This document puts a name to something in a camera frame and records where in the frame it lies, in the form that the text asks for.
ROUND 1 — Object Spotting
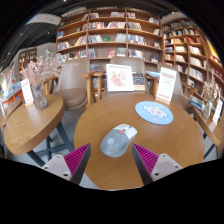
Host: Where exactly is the dark book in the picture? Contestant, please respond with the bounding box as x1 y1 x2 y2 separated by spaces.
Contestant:
132 72 146 92

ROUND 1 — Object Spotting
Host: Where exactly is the brown padded wooden armchair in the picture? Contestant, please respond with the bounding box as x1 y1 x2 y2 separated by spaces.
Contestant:
93 55 156 101
156 62 194 114
43 57 96 111

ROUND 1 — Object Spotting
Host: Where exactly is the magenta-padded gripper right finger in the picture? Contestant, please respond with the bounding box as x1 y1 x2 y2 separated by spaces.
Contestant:
131 143 184 186

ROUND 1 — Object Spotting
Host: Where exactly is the round wooden neighbour table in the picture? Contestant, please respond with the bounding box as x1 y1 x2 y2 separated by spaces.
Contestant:
3 93 75 168
191 105 224 159

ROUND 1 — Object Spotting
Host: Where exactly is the small distant wooden bookshelf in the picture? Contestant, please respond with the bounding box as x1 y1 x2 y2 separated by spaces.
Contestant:
17 47 38 81

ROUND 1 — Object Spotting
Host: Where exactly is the small white table sign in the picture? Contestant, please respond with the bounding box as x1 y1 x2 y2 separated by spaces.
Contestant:
20 78 35 107
212 98 224 126

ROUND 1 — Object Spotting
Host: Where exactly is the wide wooden bookshelf with books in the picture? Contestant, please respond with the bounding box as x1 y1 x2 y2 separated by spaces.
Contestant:
54 6 165 73

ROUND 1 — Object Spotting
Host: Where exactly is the grey and white computer mouse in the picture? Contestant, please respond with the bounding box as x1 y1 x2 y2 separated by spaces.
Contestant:
99 123 138 158

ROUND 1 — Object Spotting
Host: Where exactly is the white framed flower picture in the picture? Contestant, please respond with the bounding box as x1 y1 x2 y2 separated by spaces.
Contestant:
105 63 135 93

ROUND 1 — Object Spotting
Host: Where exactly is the glass vase with dried flowers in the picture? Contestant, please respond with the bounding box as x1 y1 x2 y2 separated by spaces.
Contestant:
202 68 222 120

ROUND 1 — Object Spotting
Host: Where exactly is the white red sign, wooden base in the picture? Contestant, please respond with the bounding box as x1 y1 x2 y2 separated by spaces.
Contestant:
155 66 178 106

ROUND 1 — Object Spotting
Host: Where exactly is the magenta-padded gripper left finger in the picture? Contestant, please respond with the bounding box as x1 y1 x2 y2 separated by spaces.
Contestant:
41 143 92 186

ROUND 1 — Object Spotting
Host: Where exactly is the curved wooden bookshelf with books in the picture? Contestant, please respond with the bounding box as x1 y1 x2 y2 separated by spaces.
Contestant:
162 18 224 111

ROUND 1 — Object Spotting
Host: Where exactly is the round light blue mouse pad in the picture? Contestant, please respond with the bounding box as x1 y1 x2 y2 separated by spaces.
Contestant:
134 100 174 126

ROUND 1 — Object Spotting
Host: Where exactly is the glass vase with pink flowers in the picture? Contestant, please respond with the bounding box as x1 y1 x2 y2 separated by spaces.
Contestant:
19 51 64 112

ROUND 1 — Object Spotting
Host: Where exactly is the stack of books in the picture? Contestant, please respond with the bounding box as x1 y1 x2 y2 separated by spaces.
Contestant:
188 94 206 112

